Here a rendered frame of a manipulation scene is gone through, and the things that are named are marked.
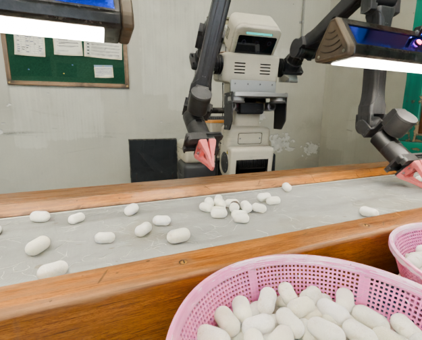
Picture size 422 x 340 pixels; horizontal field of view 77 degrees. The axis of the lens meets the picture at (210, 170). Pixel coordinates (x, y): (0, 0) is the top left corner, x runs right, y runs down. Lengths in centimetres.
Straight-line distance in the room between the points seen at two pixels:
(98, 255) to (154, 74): 228
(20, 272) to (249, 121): 109
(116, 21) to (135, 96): 221
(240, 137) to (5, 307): 109
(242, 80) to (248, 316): 106
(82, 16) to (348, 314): 43
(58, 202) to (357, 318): 57
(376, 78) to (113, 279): 89
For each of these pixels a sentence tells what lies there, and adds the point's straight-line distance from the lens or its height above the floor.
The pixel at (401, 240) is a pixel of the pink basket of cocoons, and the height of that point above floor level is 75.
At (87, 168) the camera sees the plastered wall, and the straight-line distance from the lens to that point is 264.
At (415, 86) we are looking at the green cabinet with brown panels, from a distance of 139.
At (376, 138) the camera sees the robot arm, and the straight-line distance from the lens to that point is 95.
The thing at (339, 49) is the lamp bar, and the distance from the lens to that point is 56.
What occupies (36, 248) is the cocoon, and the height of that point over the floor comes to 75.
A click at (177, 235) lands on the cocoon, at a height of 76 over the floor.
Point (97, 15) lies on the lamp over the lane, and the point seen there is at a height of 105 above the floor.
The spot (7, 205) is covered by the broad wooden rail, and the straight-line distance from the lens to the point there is 68.
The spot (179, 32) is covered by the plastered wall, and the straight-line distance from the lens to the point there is 272.
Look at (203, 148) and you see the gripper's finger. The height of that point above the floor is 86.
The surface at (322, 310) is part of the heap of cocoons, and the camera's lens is 34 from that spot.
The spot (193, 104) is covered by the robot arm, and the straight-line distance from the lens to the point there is 72.
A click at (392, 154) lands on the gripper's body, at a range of 92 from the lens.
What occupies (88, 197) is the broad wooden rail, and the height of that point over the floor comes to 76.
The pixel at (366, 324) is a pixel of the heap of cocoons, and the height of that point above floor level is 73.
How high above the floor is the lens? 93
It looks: 11 degrees down
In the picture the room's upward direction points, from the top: straight up
